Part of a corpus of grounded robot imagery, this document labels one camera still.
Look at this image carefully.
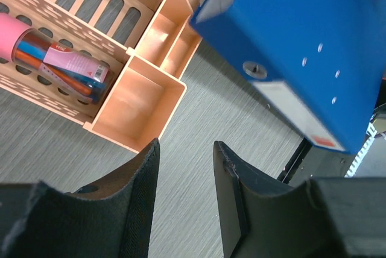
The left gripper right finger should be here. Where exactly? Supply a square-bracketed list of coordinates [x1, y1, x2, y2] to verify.
[213, 141, 385, 257]

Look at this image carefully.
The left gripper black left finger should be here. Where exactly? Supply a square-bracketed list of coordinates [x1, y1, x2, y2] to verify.
[1, 139, 160, 257]

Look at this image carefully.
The blue ring binder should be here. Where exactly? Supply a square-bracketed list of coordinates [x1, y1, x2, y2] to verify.
[190, 0, 385, 154]

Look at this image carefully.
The orange desk file organizer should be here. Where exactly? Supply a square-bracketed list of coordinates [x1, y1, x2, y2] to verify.
[1, 0, 201, 153]

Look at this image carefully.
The perforated cable tray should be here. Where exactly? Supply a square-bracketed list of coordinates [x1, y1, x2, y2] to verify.
[344, 123, 378, 178]

